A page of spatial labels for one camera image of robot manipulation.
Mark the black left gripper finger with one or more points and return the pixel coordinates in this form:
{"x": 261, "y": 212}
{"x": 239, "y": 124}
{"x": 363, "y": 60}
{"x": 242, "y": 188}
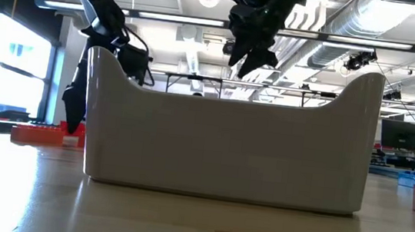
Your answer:
{"x": 75, "y": 102}

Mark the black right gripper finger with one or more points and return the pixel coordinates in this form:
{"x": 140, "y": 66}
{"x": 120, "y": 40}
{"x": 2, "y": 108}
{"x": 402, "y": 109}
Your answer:
{"x": 239, "y": 51}
{"x": 257, "y": 61}

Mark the orange toy brick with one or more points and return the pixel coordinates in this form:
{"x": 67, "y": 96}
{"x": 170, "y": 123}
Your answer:
{"x": 37, "y": 134}

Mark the ceiling light bar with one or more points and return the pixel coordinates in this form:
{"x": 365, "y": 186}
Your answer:
{"x": 369, "y": 42}
{"x": 179, "y": 19}

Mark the large window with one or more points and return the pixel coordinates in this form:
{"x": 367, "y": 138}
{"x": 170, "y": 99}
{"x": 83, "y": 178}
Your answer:
{"x": 16, "y": 61}

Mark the white plastic bin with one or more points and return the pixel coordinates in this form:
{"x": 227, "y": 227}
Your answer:
{"x": 227, "y": 149}

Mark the black computer monitor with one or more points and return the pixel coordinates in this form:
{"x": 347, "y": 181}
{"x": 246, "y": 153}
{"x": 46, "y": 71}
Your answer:
{"x": 399, "y": 135}

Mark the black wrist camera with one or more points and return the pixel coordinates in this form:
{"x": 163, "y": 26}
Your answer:
{"x": 134, "y": 62}

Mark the black ceiling-mounted camera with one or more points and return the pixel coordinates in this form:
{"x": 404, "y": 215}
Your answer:
{"x": 359, "y": 60}

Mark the silver ventilation duct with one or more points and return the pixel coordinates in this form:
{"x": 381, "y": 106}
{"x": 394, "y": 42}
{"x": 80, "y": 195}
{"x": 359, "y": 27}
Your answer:
{"x": 356, "y": 23}

